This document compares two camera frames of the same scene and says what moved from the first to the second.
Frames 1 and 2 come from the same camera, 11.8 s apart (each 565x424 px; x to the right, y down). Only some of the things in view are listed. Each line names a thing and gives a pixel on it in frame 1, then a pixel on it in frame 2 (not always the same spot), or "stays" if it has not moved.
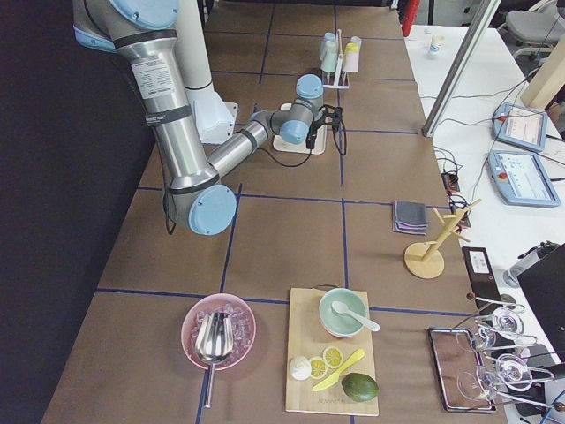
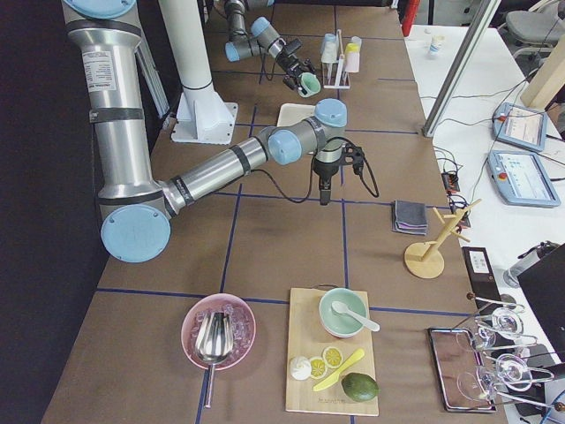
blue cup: [329, 36] stays
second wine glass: [510, 371] stays
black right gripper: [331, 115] → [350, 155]
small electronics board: [451, 182] stays
